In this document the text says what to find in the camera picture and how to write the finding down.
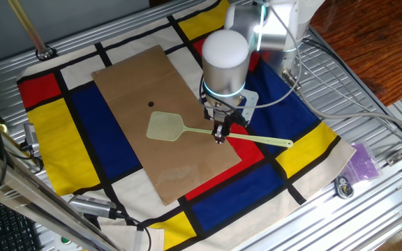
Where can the light green plastic flyswatter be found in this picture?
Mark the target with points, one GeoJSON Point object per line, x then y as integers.
{"type": "Point", "coordinates": [166, 126]}

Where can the silver wrist mount bracket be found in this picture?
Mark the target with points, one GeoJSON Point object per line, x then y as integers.
{"type": "Point", "coordinates": [251, 99]}

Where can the aluminium frame bar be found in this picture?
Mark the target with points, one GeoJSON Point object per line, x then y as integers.
{"type": "Point", "coordinates": [30, 195]}

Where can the small round metal part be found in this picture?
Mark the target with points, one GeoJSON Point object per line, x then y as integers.
{"type": "Point", "coordinates": [344, 190]}

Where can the black keyboard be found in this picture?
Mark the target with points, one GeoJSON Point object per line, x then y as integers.
{"type": "Point", "coordinates": [9, 230]}

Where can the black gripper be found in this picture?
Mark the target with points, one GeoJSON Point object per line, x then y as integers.
{"type": "Point", "coordinates": [229, 118]}

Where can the colour block cloth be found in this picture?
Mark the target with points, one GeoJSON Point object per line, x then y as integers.
{"type": "Point", "coordinates": [61, 146]}

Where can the small grey camera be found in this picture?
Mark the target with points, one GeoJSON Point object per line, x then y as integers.
{"type": "Point", "coordinates": [30, 134]}

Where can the white box green button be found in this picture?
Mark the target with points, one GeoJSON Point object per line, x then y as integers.
{"type": "Point", "coordinates": [65, 241]}

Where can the small metal corner bracket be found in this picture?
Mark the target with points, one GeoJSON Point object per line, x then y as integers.
{"type": "Point", "coordinates": [394, 158]}

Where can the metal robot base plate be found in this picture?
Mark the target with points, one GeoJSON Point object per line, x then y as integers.
{"type": "Point", "coordinates": [304, 68]}

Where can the silver ribbed camera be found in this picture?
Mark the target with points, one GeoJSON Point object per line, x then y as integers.
{"type": "Point", "coordinates": [89, 205]}

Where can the brown cardboard sheet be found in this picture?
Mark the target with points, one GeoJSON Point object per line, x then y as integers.
{"type": "Point", "coordinates": [173, 164]}

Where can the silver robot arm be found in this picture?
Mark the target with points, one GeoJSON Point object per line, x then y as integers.
{"type": "Point", "coordinates": [225, 73]}

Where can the purple plastic bag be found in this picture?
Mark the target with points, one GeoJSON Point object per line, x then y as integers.
{"type": "Point", "coordinates": [361, 164]}

